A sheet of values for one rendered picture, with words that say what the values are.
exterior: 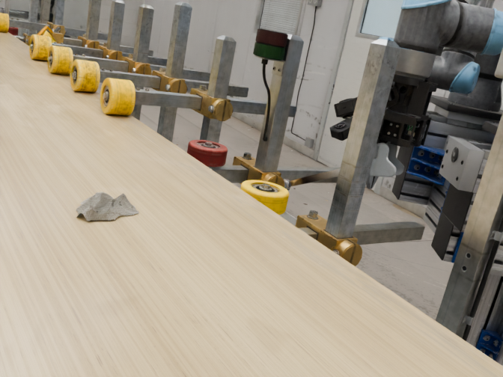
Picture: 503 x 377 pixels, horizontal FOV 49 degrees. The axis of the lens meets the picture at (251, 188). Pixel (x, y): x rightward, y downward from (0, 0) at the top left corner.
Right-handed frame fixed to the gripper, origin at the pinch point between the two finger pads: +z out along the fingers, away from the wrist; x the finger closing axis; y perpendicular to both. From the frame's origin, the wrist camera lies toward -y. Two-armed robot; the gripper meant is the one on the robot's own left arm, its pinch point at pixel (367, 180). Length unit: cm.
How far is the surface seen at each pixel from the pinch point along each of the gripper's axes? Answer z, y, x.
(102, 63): -3, -99, 16
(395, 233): 10.5, 4.7, 8.9
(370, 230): 9.6, 2.1, 2.1
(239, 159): 5.0, -29.8, -0.3
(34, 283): 2, 0, -68
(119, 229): 2, -6, -53
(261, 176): 5.7, -21.1, -3.5
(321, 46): -11, -236, 375
